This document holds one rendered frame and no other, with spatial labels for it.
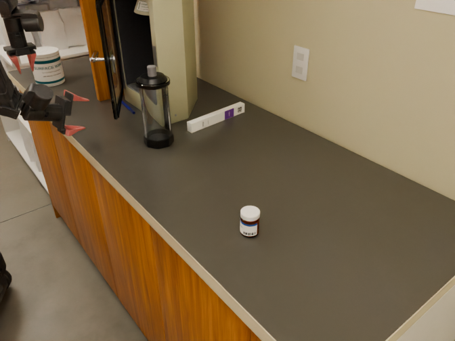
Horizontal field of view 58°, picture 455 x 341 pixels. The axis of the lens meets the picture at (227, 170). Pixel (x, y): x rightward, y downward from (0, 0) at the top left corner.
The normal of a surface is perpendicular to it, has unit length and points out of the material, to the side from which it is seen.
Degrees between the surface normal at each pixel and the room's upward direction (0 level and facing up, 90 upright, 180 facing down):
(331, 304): 0
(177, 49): 90
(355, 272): 0
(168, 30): 90
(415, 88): 90
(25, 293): 0
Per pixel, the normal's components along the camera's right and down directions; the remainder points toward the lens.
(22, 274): 0.00, -0.84
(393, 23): -0.79, 0.33
